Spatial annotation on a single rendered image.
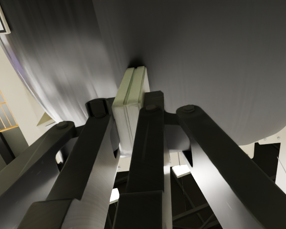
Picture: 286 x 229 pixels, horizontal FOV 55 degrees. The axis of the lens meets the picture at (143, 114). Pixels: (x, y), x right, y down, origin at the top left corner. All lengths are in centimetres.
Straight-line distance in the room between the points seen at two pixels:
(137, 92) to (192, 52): 6
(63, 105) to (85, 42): 7
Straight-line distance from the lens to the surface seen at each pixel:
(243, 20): 20
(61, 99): 24
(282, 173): 75
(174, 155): 87
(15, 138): 1138
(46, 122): 103
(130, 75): 19
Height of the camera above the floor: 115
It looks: 33 degrees up
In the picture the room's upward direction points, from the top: 169 degrees clockwise
